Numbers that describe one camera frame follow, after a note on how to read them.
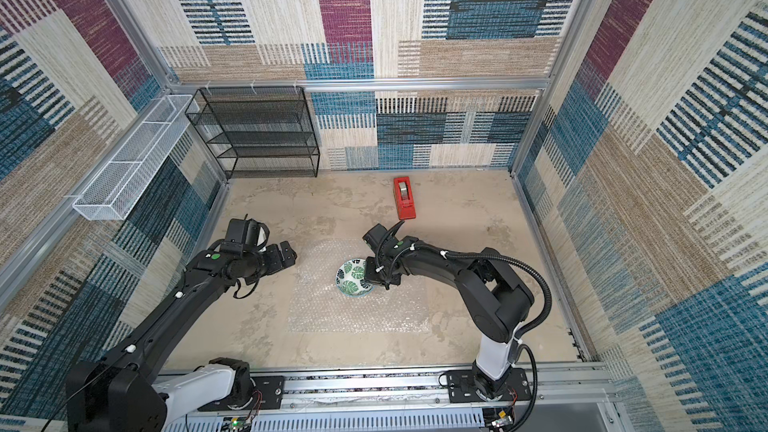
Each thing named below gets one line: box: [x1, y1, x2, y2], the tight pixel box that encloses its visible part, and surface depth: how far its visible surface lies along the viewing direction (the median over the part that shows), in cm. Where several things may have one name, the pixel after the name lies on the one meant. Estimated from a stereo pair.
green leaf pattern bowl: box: [335, 258, 374, 298], surface depth 91 cm
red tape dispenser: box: [393, 176, 416, 220], surface depth 107 cm
